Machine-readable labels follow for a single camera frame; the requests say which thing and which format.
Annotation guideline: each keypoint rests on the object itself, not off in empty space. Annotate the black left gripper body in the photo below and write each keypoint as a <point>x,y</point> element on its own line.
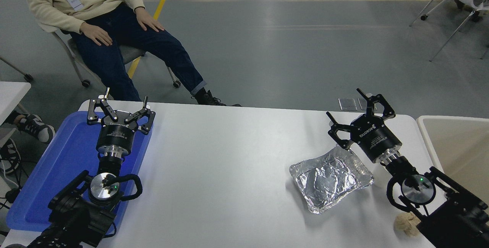
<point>114,133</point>

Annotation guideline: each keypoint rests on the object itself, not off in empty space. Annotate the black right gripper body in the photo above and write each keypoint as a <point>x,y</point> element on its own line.
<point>376,137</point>

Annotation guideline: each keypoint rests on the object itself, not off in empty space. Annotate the person's right hand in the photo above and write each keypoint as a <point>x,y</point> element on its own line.
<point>97,34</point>

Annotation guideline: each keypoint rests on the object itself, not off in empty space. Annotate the person's left hand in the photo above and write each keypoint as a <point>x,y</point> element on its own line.
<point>149,21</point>

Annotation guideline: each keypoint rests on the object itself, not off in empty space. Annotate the metal floor outlet plate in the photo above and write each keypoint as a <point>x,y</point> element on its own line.
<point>361,104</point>
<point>347,104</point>

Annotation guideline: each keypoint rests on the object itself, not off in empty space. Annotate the crumpled foil tray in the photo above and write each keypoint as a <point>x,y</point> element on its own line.
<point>328,183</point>

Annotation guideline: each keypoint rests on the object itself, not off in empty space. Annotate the grey wheeled office chair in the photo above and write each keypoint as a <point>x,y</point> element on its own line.
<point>131,53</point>

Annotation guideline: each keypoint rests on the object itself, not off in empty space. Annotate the blue plastic tray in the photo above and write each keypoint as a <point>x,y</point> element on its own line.
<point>57,164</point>

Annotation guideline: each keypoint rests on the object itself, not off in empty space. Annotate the black and white sneaker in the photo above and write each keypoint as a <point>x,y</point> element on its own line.
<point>38,129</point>
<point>9,160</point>

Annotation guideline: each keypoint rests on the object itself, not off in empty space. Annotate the person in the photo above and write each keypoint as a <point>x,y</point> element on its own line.
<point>114,34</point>

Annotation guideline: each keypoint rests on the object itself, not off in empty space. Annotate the grey metal caster leg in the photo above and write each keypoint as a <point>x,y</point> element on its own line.
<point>27,76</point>

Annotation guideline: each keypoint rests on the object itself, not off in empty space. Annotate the large pale bin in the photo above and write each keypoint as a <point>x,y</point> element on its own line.
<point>466,145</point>

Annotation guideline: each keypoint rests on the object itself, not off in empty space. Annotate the crumpled tan paper ball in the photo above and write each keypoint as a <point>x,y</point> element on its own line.
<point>405,223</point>

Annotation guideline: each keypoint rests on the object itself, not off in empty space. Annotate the small white side table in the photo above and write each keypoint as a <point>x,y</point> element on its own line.
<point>11,95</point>

